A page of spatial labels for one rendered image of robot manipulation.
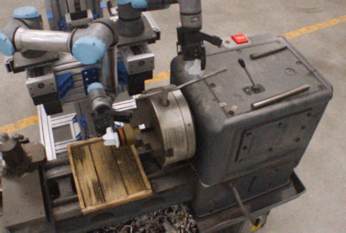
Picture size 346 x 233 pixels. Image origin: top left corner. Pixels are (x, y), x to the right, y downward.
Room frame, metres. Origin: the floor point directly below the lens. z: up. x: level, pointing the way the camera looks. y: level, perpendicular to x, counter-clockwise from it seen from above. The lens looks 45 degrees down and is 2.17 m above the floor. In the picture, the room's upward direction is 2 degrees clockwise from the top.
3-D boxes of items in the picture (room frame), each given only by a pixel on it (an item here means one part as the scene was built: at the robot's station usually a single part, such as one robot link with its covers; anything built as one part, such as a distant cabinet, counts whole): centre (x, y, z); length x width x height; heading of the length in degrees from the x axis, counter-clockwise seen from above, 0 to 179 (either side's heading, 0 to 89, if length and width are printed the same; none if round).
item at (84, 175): (0.84, 0.27, 0.89); 0.36 x 0.30 x 0.04; 22
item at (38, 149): (0.79, 0.61, 0.99); 0.20 x 0.10 x 0.05; 112
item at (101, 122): (0.96, 0.28, 1.08); 0.12 x 0.09 x 0.08; 22
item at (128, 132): (0.89, 0.16, 1.08); 0.09 x 0.09 x 0.09; 22
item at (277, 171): (1.11, -0.34, 0.43); 0.60 x 0.48 x 0.86; 112
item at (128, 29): (1.51, 0.22, 1.21); 0.15 x 0.15 x 0.10
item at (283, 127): (1.11, -0.34, 1.06); 0.59 x 0.48 x 0.39; 112
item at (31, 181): (0.72, 0.62, 0.95); 0.43 x 0.17 x 0.05; 22
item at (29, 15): (1.33, 0.68, 1.33); 0.13 x 0.12 x 0.14; 165
